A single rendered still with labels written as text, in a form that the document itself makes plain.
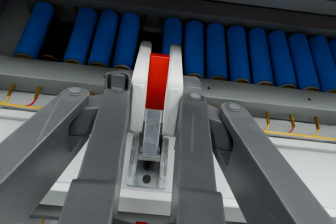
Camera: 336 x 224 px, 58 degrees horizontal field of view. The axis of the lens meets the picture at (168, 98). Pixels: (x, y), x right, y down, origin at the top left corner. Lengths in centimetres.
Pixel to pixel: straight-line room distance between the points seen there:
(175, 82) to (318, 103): 15
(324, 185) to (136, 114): 17
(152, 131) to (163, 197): 5
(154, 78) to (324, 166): 16
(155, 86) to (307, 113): 14
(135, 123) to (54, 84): 11
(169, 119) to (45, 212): 26
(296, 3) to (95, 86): 21
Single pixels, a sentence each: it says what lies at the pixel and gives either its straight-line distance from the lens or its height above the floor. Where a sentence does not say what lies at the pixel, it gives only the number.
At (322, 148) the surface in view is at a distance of 27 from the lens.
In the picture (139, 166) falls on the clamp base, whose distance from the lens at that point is 23.
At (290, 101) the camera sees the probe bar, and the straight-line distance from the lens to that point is 26.
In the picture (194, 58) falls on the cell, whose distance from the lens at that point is 26.
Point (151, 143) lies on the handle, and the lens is 21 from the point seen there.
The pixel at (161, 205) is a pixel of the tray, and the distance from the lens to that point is 24.
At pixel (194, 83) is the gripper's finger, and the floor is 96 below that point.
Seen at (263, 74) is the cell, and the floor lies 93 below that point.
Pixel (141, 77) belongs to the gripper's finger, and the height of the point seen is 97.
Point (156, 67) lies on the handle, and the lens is 18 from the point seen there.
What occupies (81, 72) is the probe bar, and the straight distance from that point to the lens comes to 25.
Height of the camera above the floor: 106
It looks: 37 degrees down
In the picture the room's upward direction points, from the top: 8 degrees clockwise
